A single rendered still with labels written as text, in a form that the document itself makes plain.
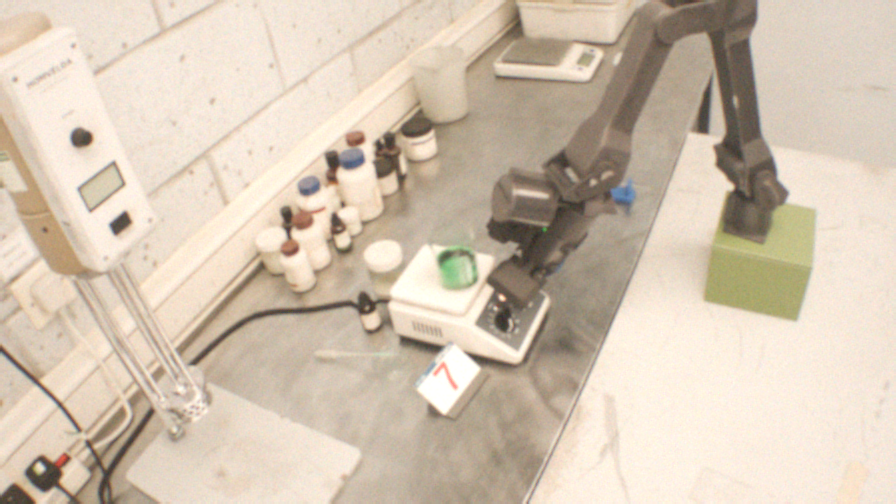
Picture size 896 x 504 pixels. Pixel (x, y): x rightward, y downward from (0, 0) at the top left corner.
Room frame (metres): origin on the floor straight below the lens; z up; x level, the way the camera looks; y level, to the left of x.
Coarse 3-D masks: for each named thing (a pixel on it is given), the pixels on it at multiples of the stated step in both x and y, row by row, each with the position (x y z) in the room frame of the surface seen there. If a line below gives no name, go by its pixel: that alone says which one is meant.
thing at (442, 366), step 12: (456, 348) 0.62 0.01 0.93; (444, 360) 0.60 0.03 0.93; (456, 360) 0.61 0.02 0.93; (468, 360) 0.61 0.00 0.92; (432, 372) 0.58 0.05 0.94; (444, 372) 0.59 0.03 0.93; (456, 372) 0.59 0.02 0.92; (468, 372) 0.59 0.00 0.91; (432, 384) 0.57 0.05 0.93; (444, 384) 0.57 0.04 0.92; (456, 384) 0.57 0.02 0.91; (432, 396) 0.55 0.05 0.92; (444, 396) 0.56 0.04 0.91
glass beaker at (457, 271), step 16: (448, 224) 0.73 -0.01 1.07; (464, 224) 0.72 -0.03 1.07; (432, 240) 0.71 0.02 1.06; (448, 240) 0.73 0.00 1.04; (464, 240) 0.72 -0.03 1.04; (432, 256) 0.69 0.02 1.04; (448, 256) 0.67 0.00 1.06; (464, 256) 0.67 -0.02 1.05; (448, 272) 0.67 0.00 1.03; (464, 272) 0.67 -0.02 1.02; (448, 288) 0.67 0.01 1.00; (464, 288) 0.67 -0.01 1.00
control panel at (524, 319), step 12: (492, 300) 0.67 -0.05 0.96; (504, 300) 0.67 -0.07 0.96; (540, 300) 0.68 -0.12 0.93; (480, 312) 0.65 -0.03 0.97; (492, 312) 0.65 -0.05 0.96; (516, 312) 0.66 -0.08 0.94; (528, 312) 0.66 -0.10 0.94; (480, 324) 0.63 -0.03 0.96; (492, 324) 0.63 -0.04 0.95; (516, 324) 0.64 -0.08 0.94; (528, 324) 0.64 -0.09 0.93; (504, 336) 0.62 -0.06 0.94; (516, 336) 0.62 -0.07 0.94; (516, 348) 0.60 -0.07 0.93
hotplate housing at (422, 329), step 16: (400, 304) 0.69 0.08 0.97; (480, 304) 0.66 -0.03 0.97; (544, 304) 0.68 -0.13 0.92; (400, 320) 0.68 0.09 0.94; (416, 320) 0.67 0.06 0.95; (432, 320) 0.65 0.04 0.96; (448, 320) 0.64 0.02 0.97; (464, 320) 0.63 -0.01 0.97; (400, 336) 0.69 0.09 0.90; (416, 336) 0.67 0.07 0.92; (432, 336) 0.66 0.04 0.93; (448, 336) 0.64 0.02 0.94; (464, 336) 0.63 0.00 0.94; (480, 336) 0.62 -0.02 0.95; (528, 336) 0.63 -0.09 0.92; (464, 352) 0.64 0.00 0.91; (480, 352) 0.62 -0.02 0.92; (496, 352) 0.61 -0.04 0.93; (512, 352) 0.60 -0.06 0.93
